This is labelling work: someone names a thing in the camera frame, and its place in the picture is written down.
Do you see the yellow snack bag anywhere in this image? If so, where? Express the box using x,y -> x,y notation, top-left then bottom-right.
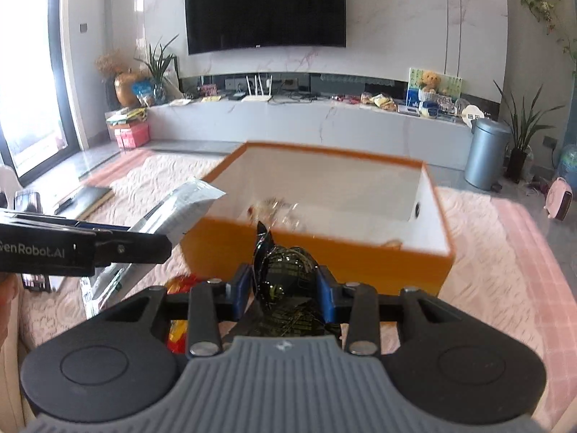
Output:
361,92 -> 400,113

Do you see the pink cardboard box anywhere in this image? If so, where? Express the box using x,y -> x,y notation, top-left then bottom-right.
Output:
114,123 -> 150,149

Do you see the blue white bag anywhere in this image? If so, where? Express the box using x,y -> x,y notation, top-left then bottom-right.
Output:
133,80 -> 156,104

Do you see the hanging vine plant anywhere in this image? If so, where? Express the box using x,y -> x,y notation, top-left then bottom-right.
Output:
516,0 -> 577,77

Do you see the red yellow snack packet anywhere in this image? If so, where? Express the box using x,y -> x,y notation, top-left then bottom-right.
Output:
164,273 -> 199,355

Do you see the black wall television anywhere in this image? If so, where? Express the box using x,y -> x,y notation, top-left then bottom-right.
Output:
184,0 -> 348,56

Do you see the white router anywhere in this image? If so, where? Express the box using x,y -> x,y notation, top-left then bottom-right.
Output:
241,73 -> 273,102

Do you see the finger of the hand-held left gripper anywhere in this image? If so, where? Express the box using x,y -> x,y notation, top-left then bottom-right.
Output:
92,233 -> 173,266
74,220 -> 136,234

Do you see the glass balcony door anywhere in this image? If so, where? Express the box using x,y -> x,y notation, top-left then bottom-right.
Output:
0,0 -> 75,181

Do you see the white silver snack packet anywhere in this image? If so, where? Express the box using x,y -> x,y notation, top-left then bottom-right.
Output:
80,178 -> 227,321

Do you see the green plant in glass vase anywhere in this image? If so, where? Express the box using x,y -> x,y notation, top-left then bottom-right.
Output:
135,34 -> 180,102

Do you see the dark snack packet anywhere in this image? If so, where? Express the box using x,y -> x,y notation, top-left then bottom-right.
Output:
250,221 -> 343,337

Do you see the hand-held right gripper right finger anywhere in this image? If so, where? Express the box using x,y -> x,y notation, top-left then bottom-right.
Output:
316,265 -> 458,356

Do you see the pink heater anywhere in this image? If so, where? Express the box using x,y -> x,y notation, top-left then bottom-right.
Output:
544,177 -> 574,221

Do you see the grey trash can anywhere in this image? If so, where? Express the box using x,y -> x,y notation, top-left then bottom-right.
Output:
464,118 -> 512,190

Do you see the potted plant in black pot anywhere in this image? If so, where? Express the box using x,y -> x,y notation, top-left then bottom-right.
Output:
493,79 -> 564,183

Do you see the teddy bear gift box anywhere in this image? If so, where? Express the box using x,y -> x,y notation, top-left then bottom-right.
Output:
407,67 -> 464,109

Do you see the orange cardboard box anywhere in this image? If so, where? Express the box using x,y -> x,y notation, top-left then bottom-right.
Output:
180,141 -> 455,298

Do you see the pile of papers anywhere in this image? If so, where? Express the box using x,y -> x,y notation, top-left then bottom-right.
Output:
106,107 -> 149,127

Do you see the clear wrapped snack packet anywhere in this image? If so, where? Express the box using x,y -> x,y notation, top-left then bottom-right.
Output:
246,196 -> 312,235

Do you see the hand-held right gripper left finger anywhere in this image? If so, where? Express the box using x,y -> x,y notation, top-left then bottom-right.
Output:
106,264 -> 253,357

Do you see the white marble tv cabinet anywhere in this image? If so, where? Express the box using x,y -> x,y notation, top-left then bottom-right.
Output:
146,97 -> 474,170

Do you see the golden vase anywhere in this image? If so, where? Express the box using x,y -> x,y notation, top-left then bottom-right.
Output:
114,72 -> 145,109

